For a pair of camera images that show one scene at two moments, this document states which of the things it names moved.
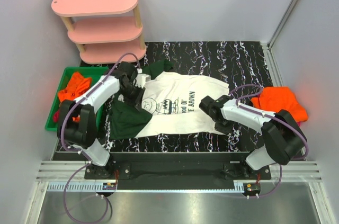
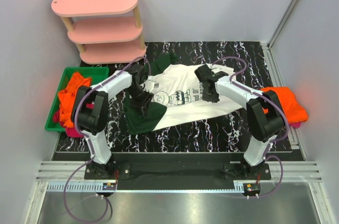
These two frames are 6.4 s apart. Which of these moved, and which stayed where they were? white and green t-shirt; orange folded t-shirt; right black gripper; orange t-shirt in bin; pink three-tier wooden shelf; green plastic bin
Moved: white and green t-shirt; right black gripper
Stayed: green plastic bin; orange t-shirt in bin; orange folded t-shirt; pink three-tier wooden shelf
